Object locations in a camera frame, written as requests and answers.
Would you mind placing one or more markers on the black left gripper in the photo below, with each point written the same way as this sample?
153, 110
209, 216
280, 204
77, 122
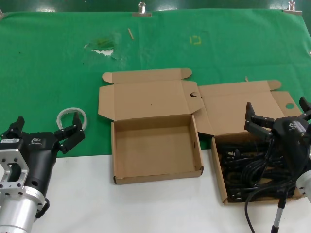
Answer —
40, 157

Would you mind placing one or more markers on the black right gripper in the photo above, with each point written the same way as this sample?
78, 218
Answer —
294, 145

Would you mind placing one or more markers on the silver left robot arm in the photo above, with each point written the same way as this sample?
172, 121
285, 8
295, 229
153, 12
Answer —
14, 206

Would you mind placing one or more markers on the open cardboard box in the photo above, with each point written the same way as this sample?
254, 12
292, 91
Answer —
230, 106
150, 140

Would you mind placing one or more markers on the clear adhesive tape roll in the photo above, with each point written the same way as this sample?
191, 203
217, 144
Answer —
59, 116

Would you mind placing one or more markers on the green table cloth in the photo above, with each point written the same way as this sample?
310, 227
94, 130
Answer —
48, 60

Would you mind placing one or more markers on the metal binder clip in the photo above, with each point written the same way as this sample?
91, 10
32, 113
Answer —
142, 13
291, 10

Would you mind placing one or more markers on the small wooden stick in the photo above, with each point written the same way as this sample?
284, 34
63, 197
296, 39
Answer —
131, 34

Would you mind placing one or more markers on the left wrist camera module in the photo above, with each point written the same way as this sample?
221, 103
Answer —
9, 142

